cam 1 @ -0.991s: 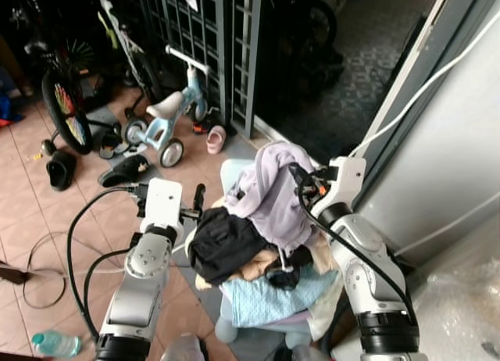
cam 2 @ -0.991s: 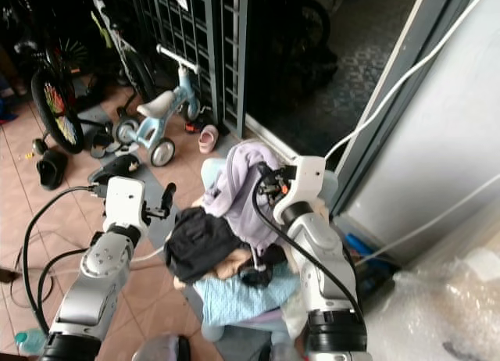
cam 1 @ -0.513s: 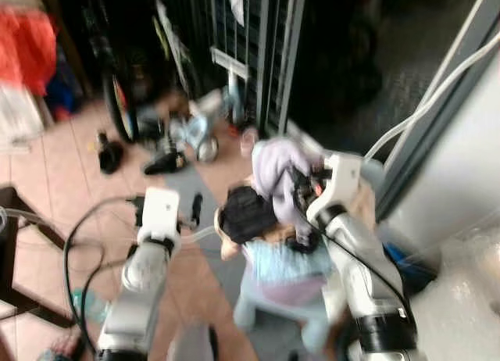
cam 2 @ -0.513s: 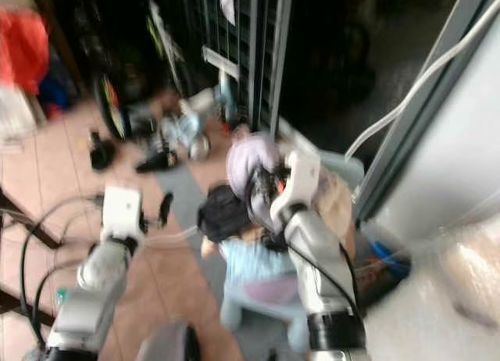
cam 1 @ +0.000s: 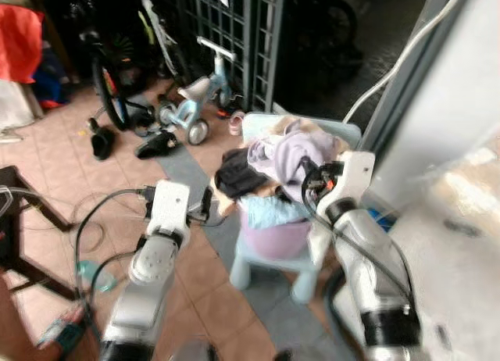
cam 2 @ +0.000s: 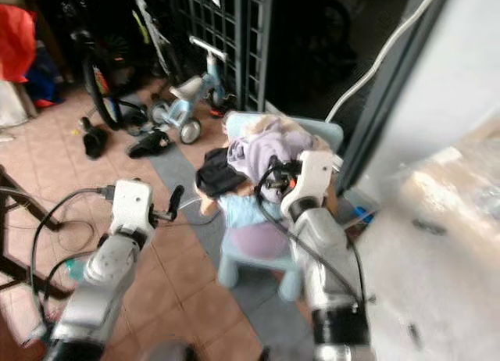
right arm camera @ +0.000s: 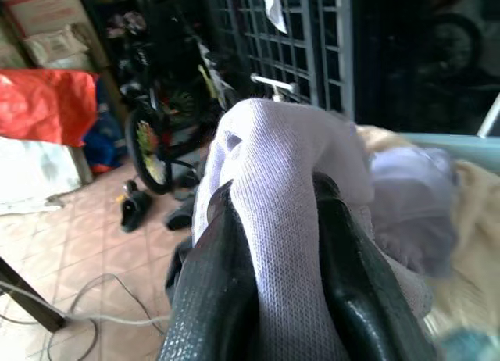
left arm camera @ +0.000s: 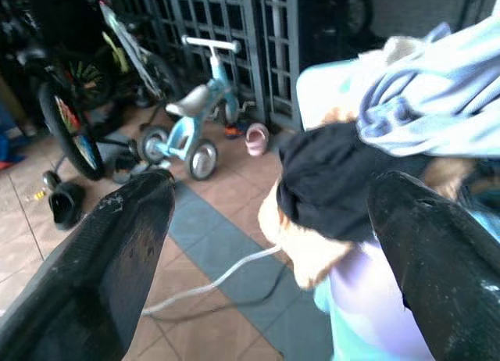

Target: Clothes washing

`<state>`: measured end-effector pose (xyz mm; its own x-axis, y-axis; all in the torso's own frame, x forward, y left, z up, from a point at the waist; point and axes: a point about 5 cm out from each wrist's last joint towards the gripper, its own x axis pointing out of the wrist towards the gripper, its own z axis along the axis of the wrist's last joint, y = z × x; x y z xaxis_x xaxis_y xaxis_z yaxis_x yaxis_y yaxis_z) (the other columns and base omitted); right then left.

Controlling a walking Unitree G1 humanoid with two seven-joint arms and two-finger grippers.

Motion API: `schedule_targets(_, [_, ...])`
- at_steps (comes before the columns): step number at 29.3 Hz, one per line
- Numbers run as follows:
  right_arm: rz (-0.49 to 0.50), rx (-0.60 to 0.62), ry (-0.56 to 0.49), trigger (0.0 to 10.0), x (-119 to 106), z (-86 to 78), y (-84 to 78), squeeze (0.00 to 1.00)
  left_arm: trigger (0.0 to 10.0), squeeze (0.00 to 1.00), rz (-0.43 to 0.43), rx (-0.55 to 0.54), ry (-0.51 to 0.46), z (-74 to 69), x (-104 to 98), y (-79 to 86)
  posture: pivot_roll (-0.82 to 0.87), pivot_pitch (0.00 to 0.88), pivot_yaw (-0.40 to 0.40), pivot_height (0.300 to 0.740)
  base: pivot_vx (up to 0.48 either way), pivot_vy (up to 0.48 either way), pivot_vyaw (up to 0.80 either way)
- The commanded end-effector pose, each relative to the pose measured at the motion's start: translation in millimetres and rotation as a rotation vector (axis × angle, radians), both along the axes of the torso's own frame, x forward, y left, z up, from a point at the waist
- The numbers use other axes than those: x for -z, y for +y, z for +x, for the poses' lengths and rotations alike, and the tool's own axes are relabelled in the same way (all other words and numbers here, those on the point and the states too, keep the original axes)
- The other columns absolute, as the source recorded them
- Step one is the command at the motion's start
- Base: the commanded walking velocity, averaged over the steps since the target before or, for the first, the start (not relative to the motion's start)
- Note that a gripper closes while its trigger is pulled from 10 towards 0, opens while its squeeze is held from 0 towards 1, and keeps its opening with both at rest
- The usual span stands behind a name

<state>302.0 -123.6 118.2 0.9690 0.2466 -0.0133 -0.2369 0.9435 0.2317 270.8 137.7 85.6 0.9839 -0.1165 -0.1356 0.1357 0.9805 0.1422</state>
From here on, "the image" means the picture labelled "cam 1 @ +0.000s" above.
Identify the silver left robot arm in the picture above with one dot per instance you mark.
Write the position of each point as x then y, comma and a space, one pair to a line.
147, 277

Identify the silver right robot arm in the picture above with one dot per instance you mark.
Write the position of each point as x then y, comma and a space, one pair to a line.
373, 267

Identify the white washing machine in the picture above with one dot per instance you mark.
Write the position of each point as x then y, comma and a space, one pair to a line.
445, 181

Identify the black garment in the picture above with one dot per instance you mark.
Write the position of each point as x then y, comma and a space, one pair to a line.
236, 176

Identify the lilac garment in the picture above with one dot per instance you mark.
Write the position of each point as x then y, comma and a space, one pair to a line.
287, 156

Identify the beige garment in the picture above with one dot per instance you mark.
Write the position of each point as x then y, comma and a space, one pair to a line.
308, 128

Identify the light blue garment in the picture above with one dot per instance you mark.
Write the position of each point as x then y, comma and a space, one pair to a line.
272, 212

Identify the black shoe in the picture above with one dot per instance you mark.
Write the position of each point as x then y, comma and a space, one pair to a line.
158, 144
101, 142

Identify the purple plastic basin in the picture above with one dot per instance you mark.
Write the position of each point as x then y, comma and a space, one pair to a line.
275, 237

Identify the light blue plastic child chair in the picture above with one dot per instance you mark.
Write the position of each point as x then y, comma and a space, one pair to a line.
269, 271

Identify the light blue child tricycle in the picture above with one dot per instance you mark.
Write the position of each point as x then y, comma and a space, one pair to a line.
195, 95

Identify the teal plastic item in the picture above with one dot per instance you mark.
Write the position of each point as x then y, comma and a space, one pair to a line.
98, 277

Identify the grey floor mat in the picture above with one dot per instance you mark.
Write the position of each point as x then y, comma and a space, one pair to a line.
269, 314

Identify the black bicycle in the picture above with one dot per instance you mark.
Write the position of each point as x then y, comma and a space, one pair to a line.
108, 80

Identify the dark metal grid gate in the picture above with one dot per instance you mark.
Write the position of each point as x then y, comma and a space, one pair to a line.
234, 33

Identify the blue bag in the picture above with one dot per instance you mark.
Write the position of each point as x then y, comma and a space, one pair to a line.
51, 83

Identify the red cloth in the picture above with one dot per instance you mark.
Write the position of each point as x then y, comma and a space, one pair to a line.
19, 42

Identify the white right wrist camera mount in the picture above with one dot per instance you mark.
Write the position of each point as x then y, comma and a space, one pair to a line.
353, 180

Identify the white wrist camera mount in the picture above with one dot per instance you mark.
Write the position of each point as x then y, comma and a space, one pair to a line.
169, 205
353, 180

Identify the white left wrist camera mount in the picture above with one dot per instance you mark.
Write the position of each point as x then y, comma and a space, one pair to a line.
169, 205

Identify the dark wooden stool frame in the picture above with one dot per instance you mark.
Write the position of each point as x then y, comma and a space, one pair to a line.
19, 212

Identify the white bicycle frame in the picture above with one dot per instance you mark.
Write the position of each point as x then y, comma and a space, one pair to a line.
160, 29

